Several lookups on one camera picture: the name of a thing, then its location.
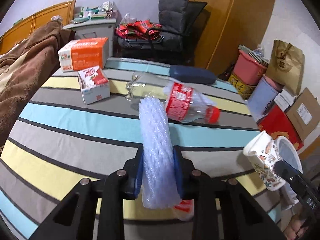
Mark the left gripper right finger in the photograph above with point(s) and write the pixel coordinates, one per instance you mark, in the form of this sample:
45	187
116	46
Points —
221	206

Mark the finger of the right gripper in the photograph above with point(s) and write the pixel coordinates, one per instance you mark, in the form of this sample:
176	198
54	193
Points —
307	193

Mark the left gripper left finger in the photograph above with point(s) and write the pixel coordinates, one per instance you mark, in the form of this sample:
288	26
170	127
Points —
74	216

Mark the red lidded jelly cup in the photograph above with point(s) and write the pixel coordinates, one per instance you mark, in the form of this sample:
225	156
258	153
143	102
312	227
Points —
185	210

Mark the patterned paper cup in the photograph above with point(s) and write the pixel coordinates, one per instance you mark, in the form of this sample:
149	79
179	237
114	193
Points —
263	153

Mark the white foam net sleeve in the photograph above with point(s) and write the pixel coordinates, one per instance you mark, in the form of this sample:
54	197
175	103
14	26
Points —
159	189

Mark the clear cola plastic bottle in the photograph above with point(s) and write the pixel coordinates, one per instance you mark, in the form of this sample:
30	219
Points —
182	102

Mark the white trash bin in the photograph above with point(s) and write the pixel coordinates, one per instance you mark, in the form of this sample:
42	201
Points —
288	152

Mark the person right hand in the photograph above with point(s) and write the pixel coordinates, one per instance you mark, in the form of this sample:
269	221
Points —
295	228

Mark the red gift box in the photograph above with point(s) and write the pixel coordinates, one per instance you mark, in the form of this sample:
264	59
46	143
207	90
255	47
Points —
276	123

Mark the striped bed sheet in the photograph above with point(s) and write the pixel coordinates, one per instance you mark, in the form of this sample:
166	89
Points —
58	140

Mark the brown cardboard box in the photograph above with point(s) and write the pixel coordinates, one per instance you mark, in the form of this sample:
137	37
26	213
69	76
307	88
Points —
304	114

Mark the white small boxes stack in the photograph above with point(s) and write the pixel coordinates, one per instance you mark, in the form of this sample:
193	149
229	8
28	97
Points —
284	99

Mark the lavender cylinder container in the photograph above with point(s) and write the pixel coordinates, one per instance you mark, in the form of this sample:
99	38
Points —
261	100

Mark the yellow printed box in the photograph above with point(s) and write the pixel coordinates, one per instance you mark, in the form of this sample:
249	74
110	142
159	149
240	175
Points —
243	89

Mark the strawberry milk carton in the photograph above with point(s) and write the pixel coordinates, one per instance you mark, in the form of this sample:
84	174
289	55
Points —
94	85

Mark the gold paper bag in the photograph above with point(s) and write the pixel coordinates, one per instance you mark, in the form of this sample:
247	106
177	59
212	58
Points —
286	66

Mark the dark blue glasses case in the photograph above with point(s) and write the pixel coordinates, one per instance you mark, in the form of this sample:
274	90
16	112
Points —
189	74

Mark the pink plastic bin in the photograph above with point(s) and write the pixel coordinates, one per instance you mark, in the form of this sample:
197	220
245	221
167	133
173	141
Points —
248	70

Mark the orange white tissue box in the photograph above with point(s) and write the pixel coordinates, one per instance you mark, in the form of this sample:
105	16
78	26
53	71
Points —
81	54

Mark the brown blanket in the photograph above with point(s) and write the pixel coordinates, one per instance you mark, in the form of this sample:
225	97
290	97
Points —
26	67

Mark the grey drawer cabinet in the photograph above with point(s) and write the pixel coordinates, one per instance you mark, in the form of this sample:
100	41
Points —
95	28

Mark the red plaid bag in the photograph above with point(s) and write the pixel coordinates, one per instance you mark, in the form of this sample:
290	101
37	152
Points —
141	30

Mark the wooden wardrobe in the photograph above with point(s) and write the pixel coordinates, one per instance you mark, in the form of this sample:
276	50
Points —
231	23

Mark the black office chair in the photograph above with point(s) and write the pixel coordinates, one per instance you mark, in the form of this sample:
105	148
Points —
178	35

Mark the items on cabinet top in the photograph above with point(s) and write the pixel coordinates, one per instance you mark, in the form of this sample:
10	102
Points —
106	10

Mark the wooden headboard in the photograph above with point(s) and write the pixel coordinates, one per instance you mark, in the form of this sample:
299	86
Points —
27	26

